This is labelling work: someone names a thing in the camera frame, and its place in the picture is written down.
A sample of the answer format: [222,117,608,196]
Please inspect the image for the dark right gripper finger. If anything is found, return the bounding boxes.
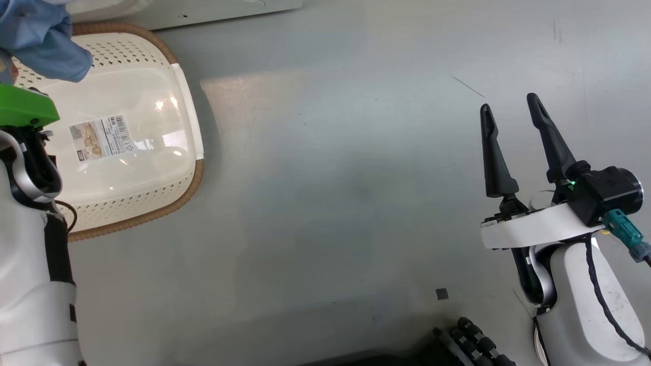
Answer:
[526,93,578,183]
[480,104,520,199]

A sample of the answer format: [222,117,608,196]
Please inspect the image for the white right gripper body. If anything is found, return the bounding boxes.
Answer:
[481,196,607,250]

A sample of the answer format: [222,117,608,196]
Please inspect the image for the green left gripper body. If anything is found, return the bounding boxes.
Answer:
[0,83,61,128]

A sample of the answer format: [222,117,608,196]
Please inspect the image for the blue cartoon print garment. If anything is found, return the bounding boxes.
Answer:
[0,0,95,83]

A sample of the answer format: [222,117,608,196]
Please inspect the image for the white front-load washing machine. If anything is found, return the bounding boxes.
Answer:
[66,0,305,32]

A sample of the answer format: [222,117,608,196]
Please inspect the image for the white perforated basket brown rim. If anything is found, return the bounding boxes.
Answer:
[10,21,205,242]

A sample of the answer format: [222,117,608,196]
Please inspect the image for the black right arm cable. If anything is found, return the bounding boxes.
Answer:
[584,235,651,357]

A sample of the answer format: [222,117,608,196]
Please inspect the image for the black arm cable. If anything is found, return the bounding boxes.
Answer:
[53,200,78,235]
[584,235,651,357]

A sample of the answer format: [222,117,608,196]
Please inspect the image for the teal right camera connector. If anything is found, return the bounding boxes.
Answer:
[603,208,651,263]

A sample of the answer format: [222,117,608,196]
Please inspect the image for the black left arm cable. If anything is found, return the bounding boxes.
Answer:
[53,200,78,235]

